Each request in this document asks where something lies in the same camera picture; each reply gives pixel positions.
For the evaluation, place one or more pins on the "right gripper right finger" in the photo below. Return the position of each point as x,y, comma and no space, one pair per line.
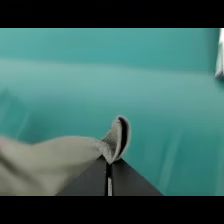
132,184

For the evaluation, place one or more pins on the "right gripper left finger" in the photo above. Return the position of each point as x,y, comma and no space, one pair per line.
91,181

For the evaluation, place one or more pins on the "grey garment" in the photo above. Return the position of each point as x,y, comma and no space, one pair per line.
43,163

